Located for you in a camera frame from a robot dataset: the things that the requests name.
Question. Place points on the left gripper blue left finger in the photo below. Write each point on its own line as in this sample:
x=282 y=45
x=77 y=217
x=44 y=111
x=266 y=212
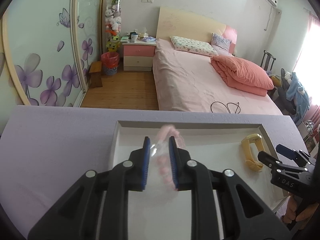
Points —
x=96 y=205

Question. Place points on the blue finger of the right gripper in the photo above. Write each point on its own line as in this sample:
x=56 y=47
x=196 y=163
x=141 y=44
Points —
x=269 y=161
x=299 y=157

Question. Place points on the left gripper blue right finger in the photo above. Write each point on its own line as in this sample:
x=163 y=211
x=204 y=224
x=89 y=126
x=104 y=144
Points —
x=222 y=196

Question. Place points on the white shallow tray box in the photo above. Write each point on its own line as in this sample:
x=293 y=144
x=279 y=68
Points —
x=223 y=206

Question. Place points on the blue plush robe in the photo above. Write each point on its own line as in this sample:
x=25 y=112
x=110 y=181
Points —
x=297 y=93

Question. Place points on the purple tablecloth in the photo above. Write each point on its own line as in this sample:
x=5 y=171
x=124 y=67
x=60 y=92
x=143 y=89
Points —
x=44 y=150

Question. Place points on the pink window curtain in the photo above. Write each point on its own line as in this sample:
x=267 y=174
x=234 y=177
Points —
x=307 y=68

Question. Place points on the folded salmon pink quilt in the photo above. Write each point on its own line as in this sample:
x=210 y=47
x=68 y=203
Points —
x=242 y=74

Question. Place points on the dark wooden chair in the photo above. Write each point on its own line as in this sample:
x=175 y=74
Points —
x=267 y=61

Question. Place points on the bed with pink sheet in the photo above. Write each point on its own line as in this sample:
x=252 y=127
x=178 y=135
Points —
x=188 y=82

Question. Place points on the light purple pillow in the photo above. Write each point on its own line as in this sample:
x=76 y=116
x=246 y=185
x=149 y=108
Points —
x=221 y=42

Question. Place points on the small wooden stool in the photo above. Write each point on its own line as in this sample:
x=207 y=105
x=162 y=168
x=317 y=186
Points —
x=95 y=74

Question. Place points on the floral white pillow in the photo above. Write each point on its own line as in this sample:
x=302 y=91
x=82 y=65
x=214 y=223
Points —
x=193 y=46

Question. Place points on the red mesh trash bin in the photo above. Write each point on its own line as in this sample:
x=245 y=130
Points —
x=110 y=62

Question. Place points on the pink white nightstand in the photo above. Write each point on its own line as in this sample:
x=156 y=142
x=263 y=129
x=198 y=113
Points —
x=138 y=56

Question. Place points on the white mug on nightstand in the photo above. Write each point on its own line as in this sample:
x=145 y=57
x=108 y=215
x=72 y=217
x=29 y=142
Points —
x=134 y=37

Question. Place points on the floral sliding wardrobe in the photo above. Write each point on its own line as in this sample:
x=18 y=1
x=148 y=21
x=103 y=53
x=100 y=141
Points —
x=52 y=44

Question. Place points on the clear plush toy tube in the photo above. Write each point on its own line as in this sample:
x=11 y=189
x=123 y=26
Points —
x=112 y=25

